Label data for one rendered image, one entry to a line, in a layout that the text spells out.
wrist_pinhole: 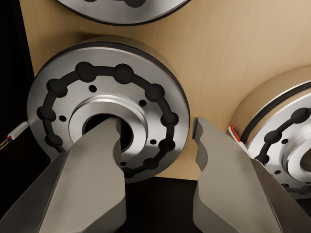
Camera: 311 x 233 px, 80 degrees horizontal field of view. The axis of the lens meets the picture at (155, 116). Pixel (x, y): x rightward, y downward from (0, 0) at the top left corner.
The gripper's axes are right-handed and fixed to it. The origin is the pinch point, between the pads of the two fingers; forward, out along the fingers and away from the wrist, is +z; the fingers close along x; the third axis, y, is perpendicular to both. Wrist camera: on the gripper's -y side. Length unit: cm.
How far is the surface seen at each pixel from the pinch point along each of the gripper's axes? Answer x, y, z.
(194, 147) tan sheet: 3.4, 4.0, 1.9
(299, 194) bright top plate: 11.7, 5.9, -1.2
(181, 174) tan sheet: 2.7, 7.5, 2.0
